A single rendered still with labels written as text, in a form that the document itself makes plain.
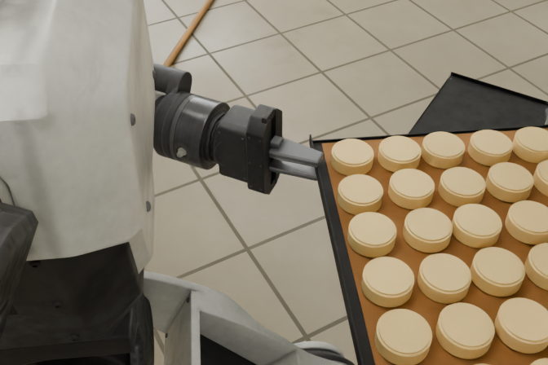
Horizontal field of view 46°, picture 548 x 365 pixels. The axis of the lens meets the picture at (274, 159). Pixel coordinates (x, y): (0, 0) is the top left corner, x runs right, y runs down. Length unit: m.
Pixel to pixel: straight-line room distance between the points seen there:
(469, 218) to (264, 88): 1.58
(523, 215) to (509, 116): 1.48
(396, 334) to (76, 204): 0.33
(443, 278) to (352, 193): 0.14
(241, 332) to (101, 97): 0.48
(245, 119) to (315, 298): 0.90
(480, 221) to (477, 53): 1.84
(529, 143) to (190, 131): 0.41
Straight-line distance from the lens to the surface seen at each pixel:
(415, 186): 0.74
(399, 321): 0.62
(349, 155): 0.76
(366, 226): 0.68
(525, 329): 0.64
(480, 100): 2.25
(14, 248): 0.30
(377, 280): 0.64
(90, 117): 0.38
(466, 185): 0.75
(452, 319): 0.63
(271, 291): 1.61
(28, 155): 0.37
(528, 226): 0.73
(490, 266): 0.68
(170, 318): 0.83
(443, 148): 0.79
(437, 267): 0.66
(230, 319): 0.79
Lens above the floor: 1.29
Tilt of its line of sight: 42 degrees down
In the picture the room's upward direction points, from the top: straight up
